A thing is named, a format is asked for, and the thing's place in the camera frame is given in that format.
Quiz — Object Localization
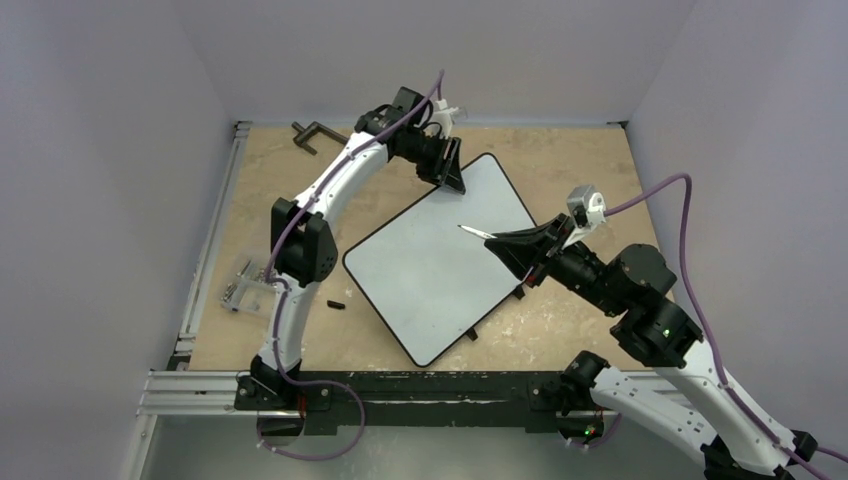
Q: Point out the white whiteboard black frame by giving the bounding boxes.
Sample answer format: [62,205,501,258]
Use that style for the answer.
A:
[343,153,536,367]

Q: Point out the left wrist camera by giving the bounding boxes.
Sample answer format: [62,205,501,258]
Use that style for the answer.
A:
[427,99,468,138]

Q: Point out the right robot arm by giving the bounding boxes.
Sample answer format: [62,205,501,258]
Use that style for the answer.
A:
[484,215,818,479]

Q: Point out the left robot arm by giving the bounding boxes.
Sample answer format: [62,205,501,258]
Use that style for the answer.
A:
[250,87,466,409]

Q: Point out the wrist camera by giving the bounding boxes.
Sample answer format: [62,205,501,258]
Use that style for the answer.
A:
[427,99,468,138]
[564,185,606,247]

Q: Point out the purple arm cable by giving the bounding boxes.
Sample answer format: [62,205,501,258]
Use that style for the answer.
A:
[601,173,848,480]
[264,68,446,386]

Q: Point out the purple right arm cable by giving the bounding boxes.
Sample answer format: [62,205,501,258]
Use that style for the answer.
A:
[601,173,848,480]

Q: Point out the clear plastic screw box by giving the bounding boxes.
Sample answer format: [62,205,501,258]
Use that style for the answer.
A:
[219,256,277,317]

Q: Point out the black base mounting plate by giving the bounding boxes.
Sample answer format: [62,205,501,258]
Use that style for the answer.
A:
[234,371,620,441]

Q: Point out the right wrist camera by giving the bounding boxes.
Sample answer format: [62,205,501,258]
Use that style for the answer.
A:
[564,185,606,247]

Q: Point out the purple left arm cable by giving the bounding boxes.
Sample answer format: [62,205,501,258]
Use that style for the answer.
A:
[264,68,446,386]

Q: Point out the white whiteboard marker pen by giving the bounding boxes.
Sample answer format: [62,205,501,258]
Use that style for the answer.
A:
[459,225,496,240]

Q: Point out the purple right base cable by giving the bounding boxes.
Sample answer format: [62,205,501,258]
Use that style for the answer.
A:
[566,410,627,452]

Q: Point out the aluminium frame rail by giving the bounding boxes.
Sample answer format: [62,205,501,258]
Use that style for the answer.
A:
[136,371,259,417]

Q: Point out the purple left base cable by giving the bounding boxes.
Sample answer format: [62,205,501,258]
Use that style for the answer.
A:
[256,381,370,463]

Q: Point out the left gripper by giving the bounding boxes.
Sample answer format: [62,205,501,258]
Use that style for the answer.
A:
[397,131,465,194]

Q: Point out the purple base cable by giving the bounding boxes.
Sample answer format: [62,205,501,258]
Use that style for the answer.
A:
[566,410,627,452]
[256,381,370,463]

